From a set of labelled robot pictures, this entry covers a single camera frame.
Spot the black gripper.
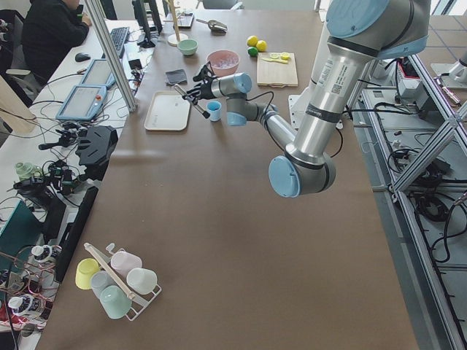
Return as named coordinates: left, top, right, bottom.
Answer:
left=182, top=82, right=214, bottom=104

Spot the metal muddler with black tip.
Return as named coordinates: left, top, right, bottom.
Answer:
left=173, top=84, right=210, bottom=119

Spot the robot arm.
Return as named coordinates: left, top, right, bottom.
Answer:
left=175, top=1, right=431, bottom=198

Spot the light blue plastic cup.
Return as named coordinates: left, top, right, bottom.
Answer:
left=207, top=101, right=222, bottom=122

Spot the pink ice bowl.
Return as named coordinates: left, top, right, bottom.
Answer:
left=207, top=50, right=240, bottom=77

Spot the wooden cup tree stand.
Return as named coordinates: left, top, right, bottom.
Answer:
left=163, top=0, right=188, bottom=47

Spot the metal ice scoop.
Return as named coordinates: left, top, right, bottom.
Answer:
left=196, top=18, right=228, bottom=34

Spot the pink plastic cup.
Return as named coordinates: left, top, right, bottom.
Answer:
left=110, top=250, right=142, bottom=279

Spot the yellow plastic cup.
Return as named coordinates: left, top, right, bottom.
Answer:
left=75, top=258, right=100, bottom=290

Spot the grey plastic cup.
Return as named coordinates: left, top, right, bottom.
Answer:
left=90, top=271, right=115, bottom=299

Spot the green plastic cup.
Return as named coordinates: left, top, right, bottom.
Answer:
left=99, top=285, right=132, bottom=319

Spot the grey folded cloth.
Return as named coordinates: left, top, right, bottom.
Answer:
left=165, top=69, right=188, bottom=86

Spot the cream rabbit tray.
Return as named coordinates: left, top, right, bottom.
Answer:
left=144, top=91, right=190, bottom=131

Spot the green bowl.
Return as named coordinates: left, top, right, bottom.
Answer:
left=177, top=39, right=198, bottom=56

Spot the green lime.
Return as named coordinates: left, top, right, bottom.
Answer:
left=247, top=47, right=258, bottom=57

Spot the wooden cutting board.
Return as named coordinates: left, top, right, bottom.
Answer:
left=256, top=52, right=298, bottom=88

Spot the yellow lemon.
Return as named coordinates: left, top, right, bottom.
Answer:
left=255, top=40, right=268, bottom=53
left=247, top=35, right=258, bottom=47

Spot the black keyboard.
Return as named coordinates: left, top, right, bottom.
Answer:
left=109, top=27, right=130, bottom=58

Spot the blue teach pendant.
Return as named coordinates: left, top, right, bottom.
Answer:
left=80, top=58, right=115, bottom=88
left=55, top=85, right=107, bottom=121

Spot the black computer mouse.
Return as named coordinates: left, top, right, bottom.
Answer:
left=74, top=52, right=90, bottom=63

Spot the seated person in black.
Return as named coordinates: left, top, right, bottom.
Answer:
left=21, top=0, right=91, bottom=85

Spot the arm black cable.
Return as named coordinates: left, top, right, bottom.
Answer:
left=242, top=90, right=346, bottom=158

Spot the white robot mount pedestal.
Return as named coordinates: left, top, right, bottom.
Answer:
left=288, top=22, right=329, bottom=130

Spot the aluminium frame post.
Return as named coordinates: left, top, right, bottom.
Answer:
left=84, top=0, right=137, bottom=112

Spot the white wire cup rack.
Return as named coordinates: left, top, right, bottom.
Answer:
left=100, top=244, right=163, bottom=321

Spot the wooden rack handle bar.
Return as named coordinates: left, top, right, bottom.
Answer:
left=84, top=242, right=136, bottom=300

